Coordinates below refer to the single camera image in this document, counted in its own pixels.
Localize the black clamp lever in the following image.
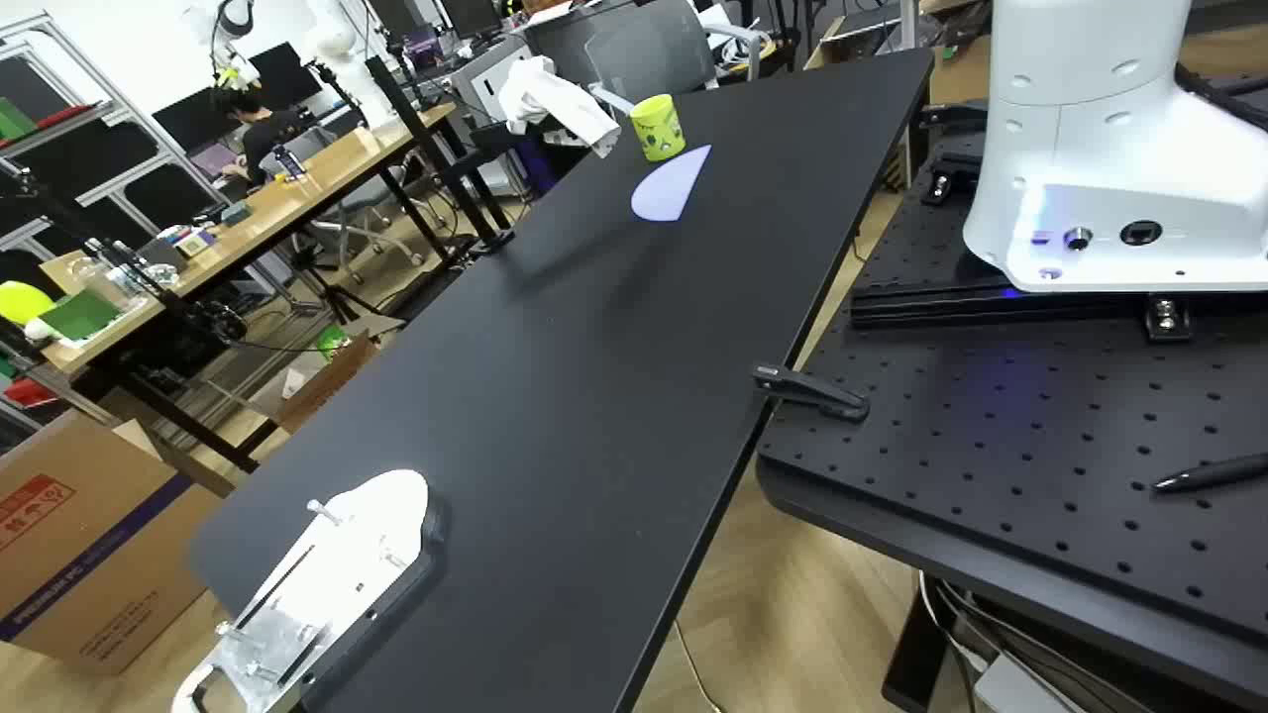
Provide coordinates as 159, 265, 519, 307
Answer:
754, 360, 877, 430

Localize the green mug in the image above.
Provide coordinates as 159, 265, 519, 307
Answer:
628, 90, 690, 166

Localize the grey office chair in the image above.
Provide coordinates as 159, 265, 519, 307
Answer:
523, 0, 719, 104

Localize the small plain cardboard box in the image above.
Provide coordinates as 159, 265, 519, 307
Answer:
268, 335, 382, 435

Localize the clear acrylic rack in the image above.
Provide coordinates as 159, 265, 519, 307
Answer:
169, 463, 439, 713

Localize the long wooden desk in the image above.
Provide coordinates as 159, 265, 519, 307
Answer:
36, 100, 462, 477

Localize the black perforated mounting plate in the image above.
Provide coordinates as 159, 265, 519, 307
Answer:
754, 125, 1268, 713

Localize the black monitor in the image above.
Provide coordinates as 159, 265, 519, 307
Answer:
247, 40, 330, 121

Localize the green flat board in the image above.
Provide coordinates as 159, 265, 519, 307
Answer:
40, 285, 128, 349

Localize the black pen tool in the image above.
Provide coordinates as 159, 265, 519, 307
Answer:
1148, 450, 1268, 498

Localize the cardboard box with red print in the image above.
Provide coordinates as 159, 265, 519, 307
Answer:
0, 410, 229, 683

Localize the black camera stand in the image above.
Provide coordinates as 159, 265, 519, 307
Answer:
308, 53, 523, 262

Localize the black aluminium rail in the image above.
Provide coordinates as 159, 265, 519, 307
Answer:
848, 277, 1268, 336

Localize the black bolt bracket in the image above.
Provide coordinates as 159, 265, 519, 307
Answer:
1141, 298, 1197, 349

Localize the metal frame shelf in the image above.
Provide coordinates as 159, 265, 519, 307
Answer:
0, 13, 182, 273

